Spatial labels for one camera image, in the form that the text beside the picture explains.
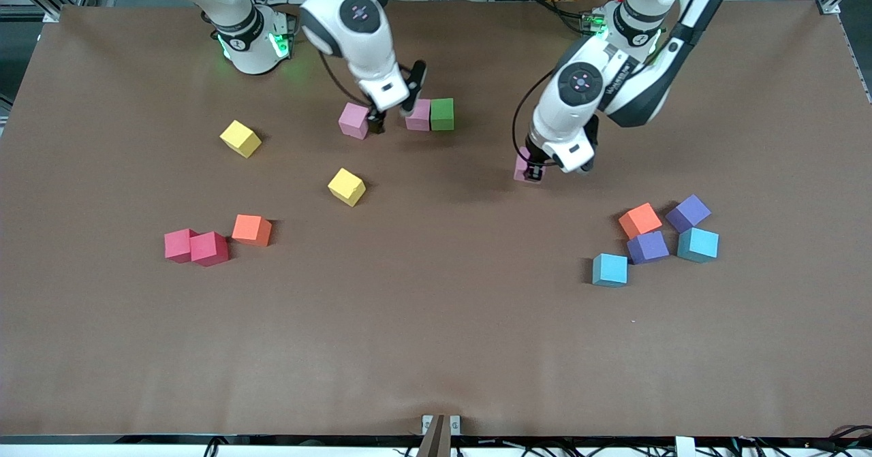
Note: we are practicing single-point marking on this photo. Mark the dark red foam cube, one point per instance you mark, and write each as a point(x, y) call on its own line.
point(209, 248)

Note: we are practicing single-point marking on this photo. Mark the light red foam cube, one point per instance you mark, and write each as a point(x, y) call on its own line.
point(177, 246)

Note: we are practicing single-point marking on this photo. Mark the green foam cube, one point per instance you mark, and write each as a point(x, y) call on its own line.
point(443, 114)

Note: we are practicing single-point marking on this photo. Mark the white table post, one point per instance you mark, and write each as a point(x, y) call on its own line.
point(684, 447)

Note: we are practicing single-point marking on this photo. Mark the pink foam cube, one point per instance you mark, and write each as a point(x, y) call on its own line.
point(417, 115)
point(353, 120)
point(520, 171)

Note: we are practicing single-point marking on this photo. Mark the orange foam cube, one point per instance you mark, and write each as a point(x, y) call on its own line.
point(251, 229)
point(640, 220)

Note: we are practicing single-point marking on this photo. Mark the table edge clamp bracket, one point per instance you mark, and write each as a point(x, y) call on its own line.
point(439, 440)

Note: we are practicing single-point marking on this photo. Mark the brown table cover sheet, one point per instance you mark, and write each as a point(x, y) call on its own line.
point(436, 341)

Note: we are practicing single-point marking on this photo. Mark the purple foam cube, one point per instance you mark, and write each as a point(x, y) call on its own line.
point(688, 212)
point(647, 246)

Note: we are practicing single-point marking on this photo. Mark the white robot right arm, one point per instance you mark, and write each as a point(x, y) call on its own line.
point(357, 18)

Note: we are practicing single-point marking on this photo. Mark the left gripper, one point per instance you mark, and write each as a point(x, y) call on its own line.
point(533, 159)

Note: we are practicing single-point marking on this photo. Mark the teal foam cube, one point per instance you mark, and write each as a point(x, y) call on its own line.
point(698, 244)

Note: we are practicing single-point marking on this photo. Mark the yellow foam cube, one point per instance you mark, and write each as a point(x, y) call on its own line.
point(240, 137)
point(346, 186)

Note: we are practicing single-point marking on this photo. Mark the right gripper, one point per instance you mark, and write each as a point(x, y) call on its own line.
point(375, 120)

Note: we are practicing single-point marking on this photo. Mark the light blue foam cube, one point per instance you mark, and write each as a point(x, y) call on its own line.
point(610, 270)

